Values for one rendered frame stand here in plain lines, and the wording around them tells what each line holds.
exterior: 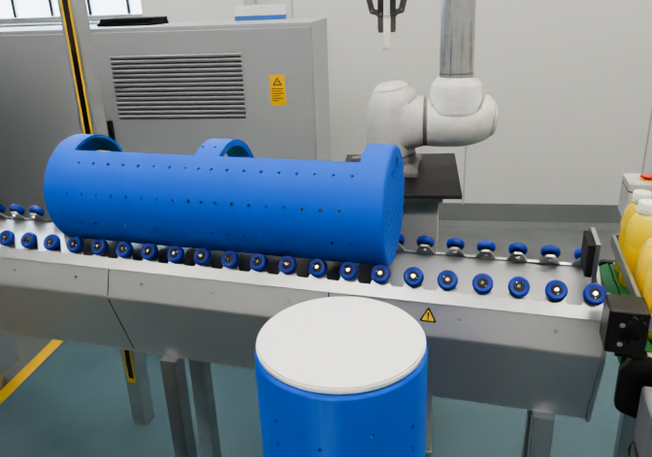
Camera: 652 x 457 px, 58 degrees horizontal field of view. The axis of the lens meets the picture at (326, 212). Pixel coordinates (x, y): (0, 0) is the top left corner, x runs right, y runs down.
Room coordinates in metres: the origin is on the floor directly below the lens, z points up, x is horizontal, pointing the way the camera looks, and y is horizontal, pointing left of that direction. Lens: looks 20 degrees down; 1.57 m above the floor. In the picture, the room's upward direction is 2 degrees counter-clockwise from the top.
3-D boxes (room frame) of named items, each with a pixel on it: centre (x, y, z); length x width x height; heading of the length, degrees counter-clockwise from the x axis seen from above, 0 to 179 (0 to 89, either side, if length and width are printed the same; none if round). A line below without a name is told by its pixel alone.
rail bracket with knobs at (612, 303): (0.98, -0.56, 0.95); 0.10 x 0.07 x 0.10; 163
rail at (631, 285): (1.16, -0.65, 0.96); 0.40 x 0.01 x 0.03; 163
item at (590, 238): (1.18, -0.58, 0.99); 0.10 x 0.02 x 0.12; 163
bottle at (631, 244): (1.24, -0.72, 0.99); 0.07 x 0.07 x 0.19
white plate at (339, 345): (0.84, -0.02, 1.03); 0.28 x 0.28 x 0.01
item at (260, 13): (3.05, 0.28, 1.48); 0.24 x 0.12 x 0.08; 89
